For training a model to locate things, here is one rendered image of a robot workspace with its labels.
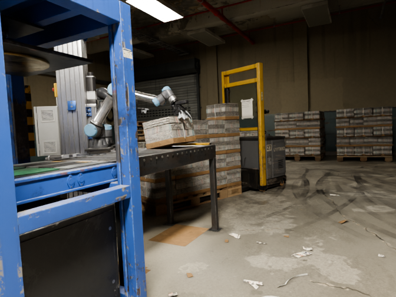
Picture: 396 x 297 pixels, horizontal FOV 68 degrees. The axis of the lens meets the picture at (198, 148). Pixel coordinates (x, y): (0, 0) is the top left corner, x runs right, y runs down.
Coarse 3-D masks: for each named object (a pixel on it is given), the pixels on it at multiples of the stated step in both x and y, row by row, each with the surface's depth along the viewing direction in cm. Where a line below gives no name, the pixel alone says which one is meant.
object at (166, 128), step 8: (152, 120) 246; (160, 120) 242; (168, 120) 238; (176, 120) 246; (144, 128) 250; (152, 128) 247; (160, 128) 244; (168, 128) 240; (176, 128) 245; (152, 136) 248; (160, 136) 244; (168, 136) 240; (176, 136) 244; (168, 144) 241
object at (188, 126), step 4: (184, 120) 258; (188, 120) 264; (184, 124) 257; (188, 124) 263; (192, 124) 269; (188, 128) 262; (192, 128) 268; (188, 132) 262; (192, 132) 268; (188, 136) 260
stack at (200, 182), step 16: (144, 144) 334; (224, 144) 397; (208, 160) 376; (224, 160) 396; (144, 176) 340; (160, 176) 329; (208, 176) 377; (224, 176) 396; (144, 192) 344; (160, 192) 330; (176, 192) 344; (208, 192) 377; (224, 192) 397; (144, 208) 356; (160, 208) 330
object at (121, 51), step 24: (120, 24) 133; (120, 48) 134; (120, 72) 136; (120, 96) 137; (120, 120) 138; (120, 144) 139; (120, 168) 140; (120, 216) 142; (144, 264) 147; (144, 288) 146
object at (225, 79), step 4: (224, 76) 470; (228, 76) 467; (224, 80) 470; (228, 80) 467; (224, 84) 465; (224, 88) 465; (224, 92) 465; (224, 96) 466; (228, 96) 468; (224, 100) 467; (228, 100) 466
